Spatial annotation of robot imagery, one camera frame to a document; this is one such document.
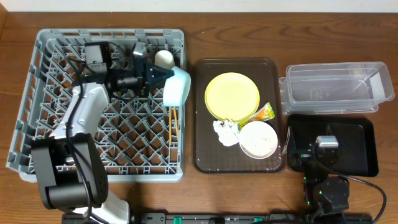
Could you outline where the yellow plate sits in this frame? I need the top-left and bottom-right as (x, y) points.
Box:
(204, 72), (260, 122)

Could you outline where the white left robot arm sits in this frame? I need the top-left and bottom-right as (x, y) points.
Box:
(31, 42), (175, 223)

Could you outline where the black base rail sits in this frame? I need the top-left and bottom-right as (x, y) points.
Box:
(127, 212), (373, 224)

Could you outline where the clear plastic bin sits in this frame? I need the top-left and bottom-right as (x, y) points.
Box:
(279, 62), (395, 115)

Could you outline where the grey dishwasher rack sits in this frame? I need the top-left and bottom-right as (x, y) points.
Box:
(6, 29), (186, 182)

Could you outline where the brown serving tray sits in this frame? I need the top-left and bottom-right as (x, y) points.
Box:
(193, 58), (285, 174)

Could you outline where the Apollo snack wrapper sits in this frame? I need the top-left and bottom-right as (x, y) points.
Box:
(238, 102), (275, 131)

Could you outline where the light blue bowl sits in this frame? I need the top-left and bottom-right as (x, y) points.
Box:
(163, 66), (191, 107)

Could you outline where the white small plate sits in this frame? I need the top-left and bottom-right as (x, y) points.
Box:
(238, 121), (279, 159)

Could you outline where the black tray bin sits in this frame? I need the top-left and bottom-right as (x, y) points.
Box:
(285, 114), (379, 177)

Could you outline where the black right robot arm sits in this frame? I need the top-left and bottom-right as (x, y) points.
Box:
(295, 140), (349, 223)

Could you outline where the cream cup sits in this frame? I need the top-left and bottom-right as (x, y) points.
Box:
(154, 50), (175, 70)

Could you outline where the crumpled white tissue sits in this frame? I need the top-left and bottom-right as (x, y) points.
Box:
(213, 120), (239, 147)

